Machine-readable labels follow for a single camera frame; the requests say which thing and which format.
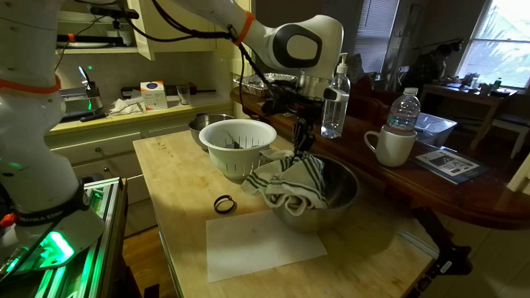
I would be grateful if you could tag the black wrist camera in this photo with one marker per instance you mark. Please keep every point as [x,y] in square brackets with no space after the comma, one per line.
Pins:
[276,101]

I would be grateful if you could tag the dark wooden counter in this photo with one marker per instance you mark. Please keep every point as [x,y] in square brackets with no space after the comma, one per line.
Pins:
[470,199]

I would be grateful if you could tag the white paper sheet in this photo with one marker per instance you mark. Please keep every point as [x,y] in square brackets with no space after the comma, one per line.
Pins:
[259,248]

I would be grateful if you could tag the clear sanitizer pump bottle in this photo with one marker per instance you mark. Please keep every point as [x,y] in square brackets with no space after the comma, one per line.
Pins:
[335,109]

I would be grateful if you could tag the black clamp mount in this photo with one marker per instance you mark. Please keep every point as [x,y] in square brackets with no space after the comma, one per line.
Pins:
[448,253]

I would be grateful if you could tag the cream drawer cabinet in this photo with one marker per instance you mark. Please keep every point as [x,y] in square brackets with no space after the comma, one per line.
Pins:
[100,149]

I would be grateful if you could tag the printed paper booklet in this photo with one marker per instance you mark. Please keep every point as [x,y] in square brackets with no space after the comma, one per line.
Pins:
[453,166]

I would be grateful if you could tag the aluminium foil tray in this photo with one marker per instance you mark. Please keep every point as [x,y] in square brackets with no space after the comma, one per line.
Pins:
[438,129]

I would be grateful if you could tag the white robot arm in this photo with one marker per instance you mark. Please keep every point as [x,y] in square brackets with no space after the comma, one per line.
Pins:
[34,138]

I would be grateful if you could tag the bright window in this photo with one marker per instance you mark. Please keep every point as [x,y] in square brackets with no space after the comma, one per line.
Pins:
[498,50]

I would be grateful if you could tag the white and green striped towel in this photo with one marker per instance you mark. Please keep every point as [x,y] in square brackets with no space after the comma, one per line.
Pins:
[292,184]

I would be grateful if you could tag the silver metal bowl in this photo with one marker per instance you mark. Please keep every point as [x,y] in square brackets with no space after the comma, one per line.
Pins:
[201,123]
[334,209]

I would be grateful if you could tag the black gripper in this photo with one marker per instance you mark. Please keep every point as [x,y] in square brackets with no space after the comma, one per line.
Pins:
[309,118]

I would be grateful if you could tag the wooden desk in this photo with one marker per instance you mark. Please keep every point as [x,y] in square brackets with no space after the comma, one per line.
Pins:
[481,99]

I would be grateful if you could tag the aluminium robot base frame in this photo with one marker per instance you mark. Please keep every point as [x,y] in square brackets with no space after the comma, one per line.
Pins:
[105,237]

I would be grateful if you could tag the white plastic colander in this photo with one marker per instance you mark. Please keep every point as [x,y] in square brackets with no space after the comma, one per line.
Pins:
[233,161]

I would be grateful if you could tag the clear plastic water bottle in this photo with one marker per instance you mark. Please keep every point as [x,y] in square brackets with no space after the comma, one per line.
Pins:
[403,113]

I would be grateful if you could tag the white ceramic mug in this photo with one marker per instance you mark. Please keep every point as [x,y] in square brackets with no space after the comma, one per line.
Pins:
[393,149]

